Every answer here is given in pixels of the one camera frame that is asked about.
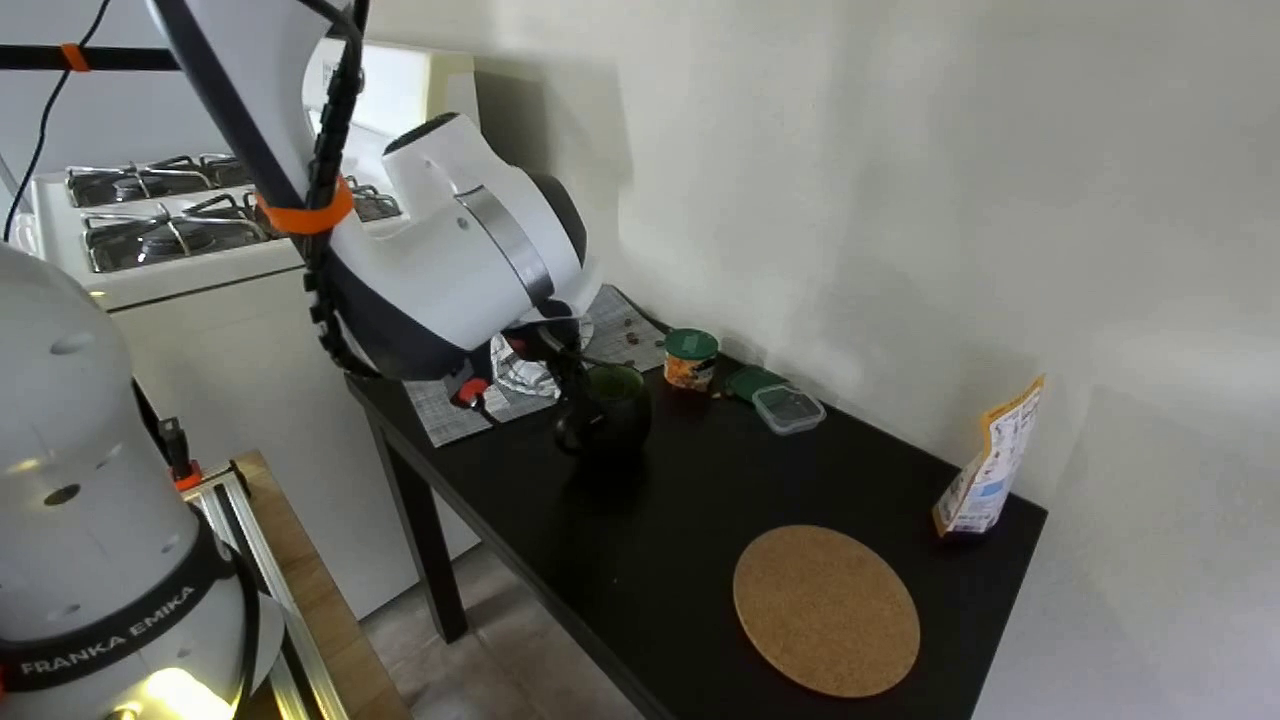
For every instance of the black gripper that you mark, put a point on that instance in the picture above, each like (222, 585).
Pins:
(545, 339)

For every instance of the black glossy cup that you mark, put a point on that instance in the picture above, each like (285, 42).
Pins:
(615, 419)

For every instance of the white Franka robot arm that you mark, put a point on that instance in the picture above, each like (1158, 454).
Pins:
(443, 253)

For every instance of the white checkered dish cloth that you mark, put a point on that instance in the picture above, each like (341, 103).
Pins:
(523, 381)

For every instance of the small red piece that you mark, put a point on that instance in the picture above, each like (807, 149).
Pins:
(469, 389)

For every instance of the grey woven placemat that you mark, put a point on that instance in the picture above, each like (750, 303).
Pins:
(446, 414)

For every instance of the jar with green lid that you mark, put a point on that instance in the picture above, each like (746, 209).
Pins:
(691, 360)

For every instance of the black side table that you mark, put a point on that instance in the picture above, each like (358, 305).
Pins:
(694, 507)

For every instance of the loose green lid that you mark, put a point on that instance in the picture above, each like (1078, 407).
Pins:
(750, 381)

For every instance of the clear plastic food container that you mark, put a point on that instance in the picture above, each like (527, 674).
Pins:
(789, 408)

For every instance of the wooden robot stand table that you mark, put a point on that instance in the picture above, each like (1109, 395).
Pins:
(327, 603)

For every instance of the round cork coaster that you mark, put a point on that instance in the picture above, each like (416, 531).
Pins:
(824, 611)

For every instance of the white stove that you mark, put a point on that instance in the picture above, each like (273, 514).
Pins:
(224, 360)

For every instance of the orange and white carton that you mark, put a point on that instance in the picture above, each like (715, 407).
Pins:
(991, 464)

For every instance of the black horizontal rod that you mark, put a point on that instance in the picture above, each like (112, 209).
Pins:
(120, 59)

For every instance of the aluminium frame rails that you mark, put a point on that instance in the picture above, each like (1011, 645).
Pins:
(273, 603)

